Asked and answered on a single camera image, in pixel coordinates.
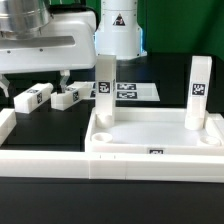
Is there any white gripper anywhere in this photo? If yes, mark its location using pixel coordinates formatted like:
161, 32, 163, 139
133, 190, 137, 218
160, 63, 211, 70
0, 11, 96, 97

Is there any white desk tabletop tray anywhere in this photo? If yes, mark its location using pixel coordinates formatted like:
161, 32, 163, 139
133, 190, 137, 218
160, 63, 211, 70
85, 107, 224, 156

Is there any white marker sheet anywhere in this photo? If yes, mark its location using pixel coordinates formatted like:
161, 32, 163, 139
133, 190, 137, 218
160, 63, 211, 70
79, 81, 161, 102

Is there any white U-shaped fence frame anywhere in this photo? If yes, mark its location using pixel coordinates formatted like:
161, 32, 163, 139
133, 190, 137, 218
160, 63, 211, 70
0, 108, 224, 184

